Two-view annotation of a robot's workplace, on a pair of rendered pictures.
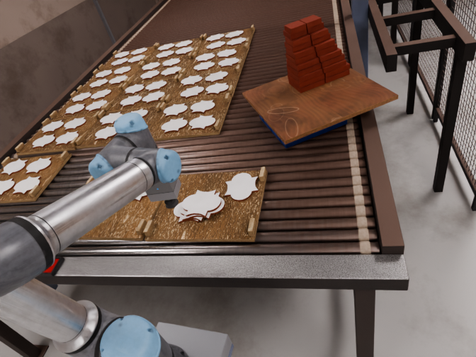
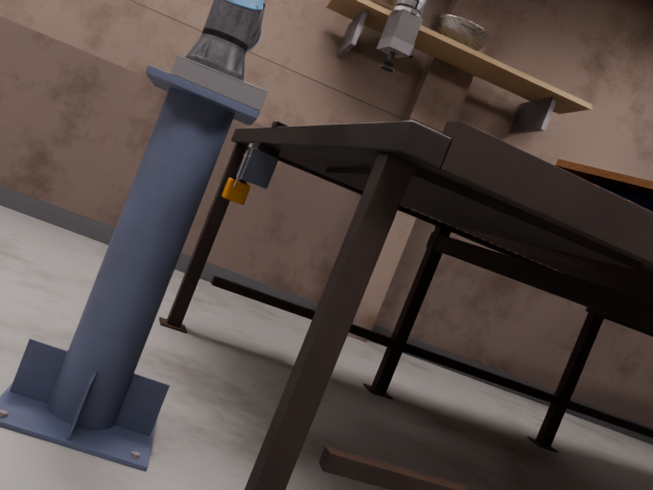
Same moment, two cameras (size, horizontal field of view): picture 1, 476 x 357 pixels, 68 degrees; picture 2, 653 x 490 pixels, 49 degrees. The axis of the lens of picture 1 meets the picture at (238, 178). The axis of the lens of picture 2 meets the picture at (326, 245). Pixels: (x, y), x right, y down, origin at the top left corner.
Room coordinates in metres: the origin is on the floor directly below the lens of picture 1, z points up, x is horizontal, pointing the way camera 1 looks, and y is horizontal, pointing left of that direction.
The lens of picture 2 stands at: (-0.35, -1.33, 0.70)
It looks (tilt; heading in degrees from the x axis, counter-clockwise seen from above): 2 degrees down; 52
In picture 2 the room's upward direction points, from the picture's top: 22 degrees clockwise
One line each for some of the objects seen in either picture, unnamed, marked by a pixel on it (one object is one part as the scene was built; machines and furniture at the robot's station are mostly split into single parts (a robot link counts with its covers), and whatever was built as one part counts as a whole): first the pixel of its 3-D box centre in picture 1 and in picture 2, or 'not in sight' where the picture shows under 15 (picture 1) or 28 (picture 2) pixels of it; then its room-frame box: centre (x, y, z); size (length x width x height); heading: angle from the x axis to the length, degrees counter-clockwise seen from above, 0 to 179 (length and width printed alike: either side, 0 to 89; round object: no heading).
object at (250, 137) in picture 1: (158, 147); not in sight; (1.57, 0.34, 0.90); 1.95 x 0.05 x 0.05; 69
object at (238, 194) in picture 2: not in sight; (243, 172); (1.07, 1.12, 0.74); 0.09 x 0.08 x 0.24; 69
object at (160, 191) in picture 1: (160, 176); (404, 33); (0.85, 0.21, 1.23); 0.10 x 0.09 x 0.16; 164
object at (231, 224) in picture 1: (209, 204); not in sight; (1.01, 0.13, 0.93); 0.41 x 0.35 x 0.02; 68
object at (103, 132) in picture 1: (120, 124); not in sight; (1.87, 0.54, 0.94); 0.41 x 0.35 x 0.04; 69
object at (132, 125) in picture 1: (134, 136); not in sight; (0.83, 0.22, 1.39); 0.09 x 0.08 x 0.11; 146
